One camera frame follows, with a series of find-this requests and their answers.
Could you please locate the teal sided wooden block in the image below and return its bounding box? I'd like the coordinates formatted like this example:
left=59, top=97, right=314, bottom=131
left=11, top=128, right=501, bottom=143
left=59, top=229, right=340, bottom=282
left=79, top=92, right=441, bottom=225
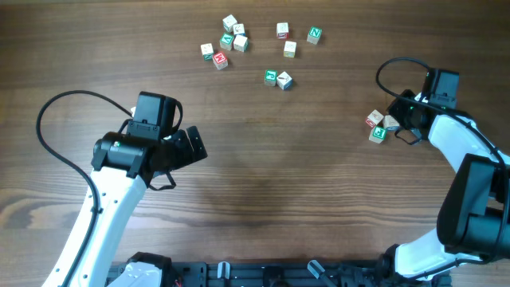
left=222, top=14, right=237, bottom=33

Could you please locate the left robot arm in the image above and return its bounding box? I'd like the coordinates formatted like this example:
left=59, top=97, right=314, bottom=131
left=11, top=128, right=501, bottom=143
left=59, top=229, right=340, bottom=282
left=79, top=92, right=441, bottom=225
left=36, top=92, right=207, bottom=286

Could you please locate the green letter F block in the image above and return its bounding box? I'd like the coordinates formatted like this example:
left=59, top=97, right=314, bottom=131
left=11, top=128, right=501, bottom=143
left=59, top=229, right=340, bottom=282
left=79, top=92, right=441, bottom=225
left=368, top=126, right=387, bottom=144

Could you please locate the plain top wooden block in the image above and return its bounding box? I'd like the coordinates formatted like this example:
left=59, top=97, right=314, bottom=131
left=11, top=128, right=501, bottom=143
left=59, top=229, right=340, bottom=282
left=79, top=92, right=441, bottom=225
left=233, top=34, right=249, bottom=52

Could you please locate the red sided top block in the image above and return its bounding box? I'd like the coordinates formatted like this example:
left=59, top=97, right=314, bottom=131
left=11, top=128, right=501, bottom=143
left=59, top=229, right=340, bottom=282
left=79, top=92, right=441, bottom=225
left=277, top=22, right=289, bottom=39

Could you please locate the green sided left block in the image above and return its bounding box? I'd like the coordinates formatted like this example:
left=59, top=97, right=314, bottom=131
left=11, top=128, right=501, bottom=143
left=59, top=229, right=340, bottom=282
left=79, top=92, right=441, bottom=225
left=200, top=43, right=214, bottom=61

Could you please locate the green letter N block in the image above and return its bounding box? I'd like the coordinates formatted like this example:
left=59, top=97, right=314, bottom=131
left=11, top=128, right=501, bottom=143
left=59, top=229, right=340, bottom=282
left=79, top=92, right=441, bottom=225
left=307, top=26, right=322, bottom=45

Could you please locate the hammer picture wooden block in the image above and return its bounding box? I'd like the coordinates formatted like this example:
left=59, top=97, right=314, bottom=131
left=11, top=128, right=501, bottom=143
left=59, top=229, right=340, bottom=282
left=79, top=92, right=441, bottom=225
left=277, top=71, right=293, bottom=90

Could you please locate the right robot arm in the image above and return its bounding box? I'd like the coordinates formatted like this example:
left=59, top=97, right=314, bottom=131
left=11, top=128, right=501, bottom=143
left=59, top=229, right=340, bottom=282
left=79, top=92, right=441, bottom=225
left=372, top=68, right=509, bottom=286

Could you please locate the yellow sided wooden block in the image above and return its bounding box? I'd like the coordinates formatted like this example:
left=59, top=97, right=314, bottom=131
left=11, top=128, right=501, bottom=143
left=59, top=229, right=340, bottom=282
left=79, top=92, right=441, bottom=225
left=284, top=41, right=297, bottom=58

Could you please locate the red letter M block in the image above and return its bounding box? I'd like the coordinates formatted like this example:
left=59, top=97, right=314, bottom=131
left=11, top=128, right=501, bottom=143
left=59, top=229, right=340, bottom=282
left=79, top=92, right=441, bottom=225
left=213, top=52, right=228, bottom=70

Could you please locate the blue sided wooden block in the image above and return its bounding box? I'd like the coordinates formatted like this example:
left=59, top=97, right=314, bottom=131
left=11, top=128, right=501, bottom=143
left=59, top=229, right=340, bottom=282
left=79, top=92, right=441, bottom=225
left=382, top=115, right=400, bottom=132

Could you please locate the green letter J block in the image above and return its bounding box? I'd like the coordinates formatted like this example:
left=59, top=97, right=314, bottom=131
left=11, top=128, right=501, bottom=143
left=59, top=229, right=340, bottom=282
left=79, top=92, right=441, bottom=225
left=264, top=69, right=277, bottom=86

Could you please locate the small picture wooden block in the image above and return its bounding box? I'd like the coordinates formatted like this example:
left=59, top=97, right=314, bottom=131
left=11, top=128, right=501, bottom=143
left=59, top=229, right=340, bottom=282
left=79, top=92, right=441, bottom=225
left=233, top=23, right=245, bottom=36

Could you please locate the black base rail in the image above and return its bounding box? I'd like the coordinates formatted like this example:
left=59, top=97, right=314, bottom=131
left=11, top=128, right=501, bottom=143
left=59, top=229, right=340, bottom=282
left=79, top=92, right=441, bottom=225
left=105, top=261, right=453, bottom=287

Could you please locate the ice cream picture block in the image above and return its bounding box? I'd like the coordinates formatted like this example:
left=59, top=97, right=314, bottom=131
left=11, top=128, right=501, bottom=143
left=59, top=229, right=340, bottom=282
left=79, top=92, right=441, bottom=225
left=365, top=109, right=384, bottom=128

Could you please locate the green letter A block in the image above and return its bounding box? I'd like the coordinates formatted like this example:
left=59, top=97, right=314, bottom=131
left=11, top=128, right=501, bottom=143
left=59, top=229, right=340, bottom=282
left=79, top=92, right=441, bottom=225
left=219, top=33, right=234, bottom=51

